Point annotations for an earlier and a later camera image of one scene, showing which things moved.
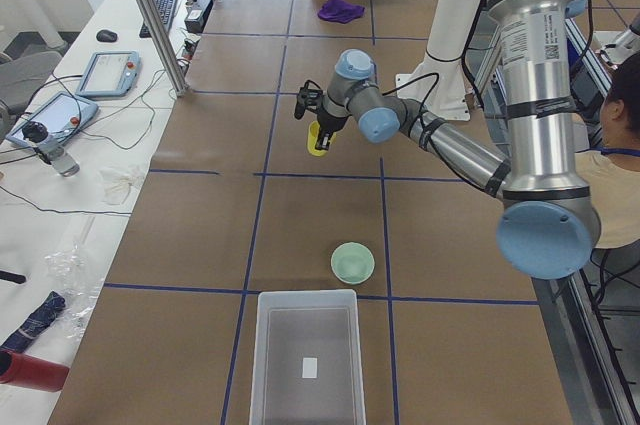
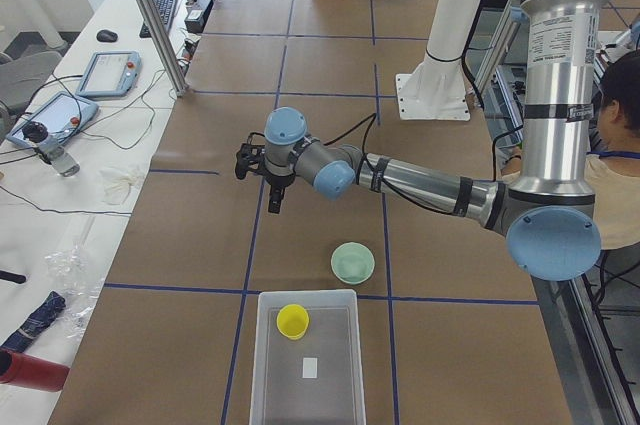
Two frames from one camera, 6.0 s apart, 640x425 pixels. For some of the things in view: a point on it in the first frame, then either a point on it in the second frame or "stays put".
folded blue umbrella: [41, 317] stays put
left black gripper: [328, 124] → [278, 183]
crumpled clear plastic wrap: [77, 286] stays put
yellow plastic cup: [313, 134] → [292, 321]
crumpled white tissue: [116, 185] stays put
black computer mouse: [106, 36] stays put
